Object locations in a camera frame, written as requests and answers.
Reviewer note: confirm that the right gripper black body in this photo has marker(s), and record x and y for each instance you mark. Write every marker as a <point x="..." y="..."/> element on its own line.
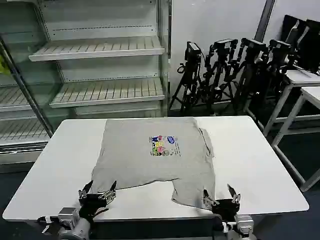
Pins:
<point x="226" y="207"/>

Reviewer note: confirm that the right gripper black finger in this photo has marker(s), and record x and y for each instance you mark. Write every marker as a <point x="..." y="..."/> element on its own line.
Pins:
<point x="208" y="199"/>
<point x="235" y="196"/>

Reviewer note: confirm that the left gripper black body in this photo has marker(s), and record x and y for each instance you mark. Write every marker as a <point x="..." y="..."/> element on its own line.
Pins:
<point x="96" y="199"/>

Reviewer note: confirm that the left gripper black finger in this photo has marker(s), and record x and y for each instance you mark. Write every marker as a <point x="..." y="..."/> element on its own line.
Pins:
<point x="85" y="190"/>
<point x="111" y="191"/>

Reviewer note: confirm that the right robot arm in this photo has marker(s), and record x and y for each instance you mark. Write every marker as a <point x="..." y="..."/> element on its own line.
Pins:
<point x="243" y="226"/>

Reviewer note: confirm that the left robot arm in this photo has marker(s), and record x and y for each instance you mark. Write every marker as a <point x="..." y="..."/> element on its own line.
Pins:
<point x="72" y="228"/>

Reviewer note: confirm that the grey printed t-shirt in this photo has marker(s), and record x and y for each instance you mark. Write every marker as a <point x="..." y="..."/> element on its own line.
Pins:
<point x="140" y="160"/>

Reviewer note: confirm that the glass-sided display shelf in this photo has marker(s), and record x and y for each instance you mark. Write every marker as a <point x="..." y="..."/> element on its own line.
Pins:
<point x="15" y="100"/>

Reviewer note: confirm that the white empty display shelf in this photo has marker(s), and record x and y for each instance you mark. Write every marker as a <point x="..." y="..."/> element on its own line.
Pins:
<point x="105" y="50"/>

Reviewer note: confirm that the yellow-green item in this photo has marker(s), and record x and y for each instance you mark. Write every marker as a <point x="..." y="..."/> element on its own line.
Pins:
<point x="3" y="65"/>

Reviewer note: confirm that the black flat monitor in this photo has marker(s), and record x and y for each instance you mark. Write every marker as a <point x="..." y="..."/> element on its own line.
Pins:
<point x="311" y="47"/>
<point x="291" y="30"/>

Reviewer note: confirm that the grey leaning pole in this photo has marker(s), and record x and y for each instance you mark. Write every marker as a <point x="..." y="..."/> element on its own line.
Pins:
<point x="262" y="25"/>

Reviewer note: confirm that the black camera tripod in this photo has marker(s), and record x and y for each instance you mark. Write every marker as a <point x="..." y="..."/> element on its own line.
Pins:
<point x="220" y="72"/>
<point x="250" y="70"/>
<point x="191" y="75"/>
<point x="280" y="65"/>

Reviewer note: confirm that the white metal-frame side table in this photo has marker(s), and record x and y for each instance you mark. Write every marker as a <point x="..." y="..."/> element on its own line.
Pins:
<point x="303" y="76"/>
<point x="311" y="92"/>

